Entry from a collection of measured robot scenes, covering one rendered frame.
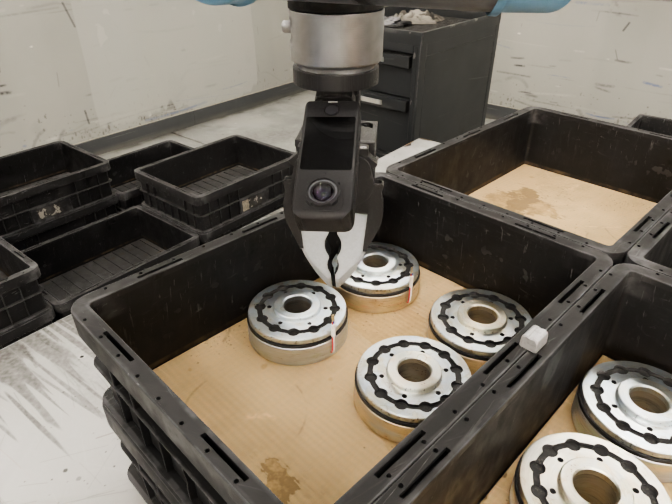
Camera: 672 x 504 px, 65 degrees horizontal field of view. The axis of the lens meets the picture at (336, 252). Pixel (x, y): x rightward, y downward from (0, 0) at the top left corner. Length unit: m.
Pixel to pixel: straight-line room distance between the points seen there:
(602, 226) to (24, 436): 0.79
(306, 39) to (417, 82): 1.47
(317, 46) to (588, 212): 0.57
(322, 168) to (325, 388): 0.21
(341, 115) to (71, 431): 0.48
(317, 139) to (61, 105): 3.06
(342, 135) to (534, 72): 3.53
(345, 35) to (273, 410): 0.32
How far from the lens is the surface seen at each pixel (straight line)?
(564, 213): 0.86
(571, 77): 3.86
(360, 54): 0.43
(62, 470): 0.68
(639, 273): 0.55
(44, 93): 3.39
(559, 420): 0.52
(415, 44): 1.87
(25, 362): 0.83
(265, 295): 0.57
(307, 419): 0.49
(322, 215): 0.38
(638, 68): 3.76
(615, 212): 0.90
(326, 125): 0.43
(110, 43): 3.54
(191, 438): 0.35
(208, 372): 0.54
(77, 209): 1.73
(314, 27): 0.42
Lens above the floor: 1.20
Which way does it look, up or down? 32 degrees down
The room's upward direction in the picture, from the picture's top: straight up
